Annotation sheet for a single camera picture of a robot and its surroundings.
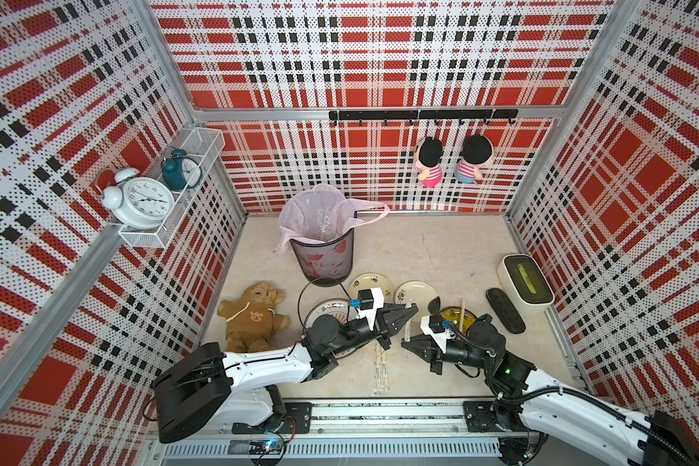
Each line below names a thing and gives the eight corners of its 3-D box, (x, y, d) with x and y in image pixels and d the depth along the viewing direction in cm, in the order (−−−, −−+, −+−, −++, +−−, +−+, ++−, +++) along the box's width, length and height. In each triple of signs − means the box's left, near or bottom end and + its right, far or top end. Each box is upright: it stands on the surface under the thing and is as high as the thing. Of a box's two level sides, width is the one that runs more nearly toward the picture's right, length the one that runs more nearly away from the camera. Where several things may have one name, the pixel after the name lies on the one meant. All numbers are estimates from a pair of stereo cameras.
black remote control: (515, 336, 90) (519, 332, 87) (484, 293, 100) (487, 288, 97) (525, 331, 91) (530, 327, 88) (494, 290, 101) (497, 285, 98)
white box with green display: (511, 314, 93) (518, 305, 89) (493, 263, 106) (498, 253, 102) (552, 314, 93) (561, 305, 89) (529, 263, 106) (536, 253, 102)
